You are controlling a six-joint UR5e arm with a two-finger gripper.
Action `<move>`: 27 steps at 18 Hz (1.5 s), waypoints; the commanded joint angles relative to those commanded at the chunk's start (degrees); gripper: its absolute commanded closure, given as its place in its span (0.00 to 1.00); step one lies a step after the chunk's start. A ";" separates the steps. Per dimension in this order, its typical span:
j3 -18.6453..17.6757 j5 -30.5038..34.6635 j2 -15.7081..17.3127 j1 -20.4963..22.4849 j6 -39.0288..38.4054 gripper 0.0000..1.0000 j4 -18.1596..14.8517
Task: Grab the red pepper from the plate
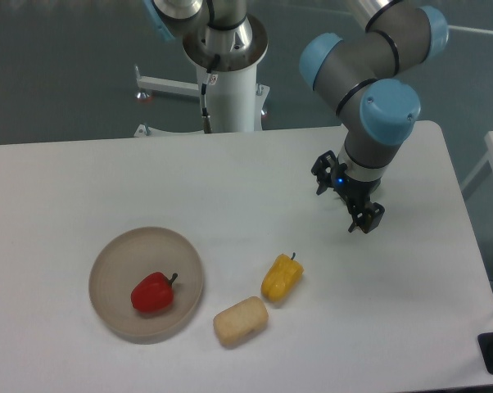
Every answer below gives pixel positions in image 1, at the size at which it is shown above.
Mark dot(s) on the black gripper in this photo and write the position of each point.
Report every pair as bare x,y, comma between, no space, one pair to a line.
366,215

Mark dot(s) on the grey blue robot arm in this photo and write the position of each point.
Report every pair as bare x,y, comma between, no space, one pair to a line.
356,79

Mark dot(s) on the yellow bell pepper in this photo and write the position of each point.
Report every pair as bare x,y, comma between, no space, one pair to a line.
281,278

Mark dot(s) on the red bell pepper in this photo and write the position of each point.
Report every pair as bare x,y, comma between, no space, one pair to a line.
153,293

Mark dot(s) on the beige round plate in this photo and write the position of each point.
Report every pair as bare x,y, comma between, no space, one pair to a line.
125,262

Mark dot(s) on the beige bread loaf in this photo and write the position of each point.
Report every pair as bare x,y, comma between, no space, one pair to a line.
239,321

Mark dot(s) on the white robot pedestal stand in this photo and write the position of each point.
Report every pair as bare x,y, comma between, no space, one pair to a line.
230,97

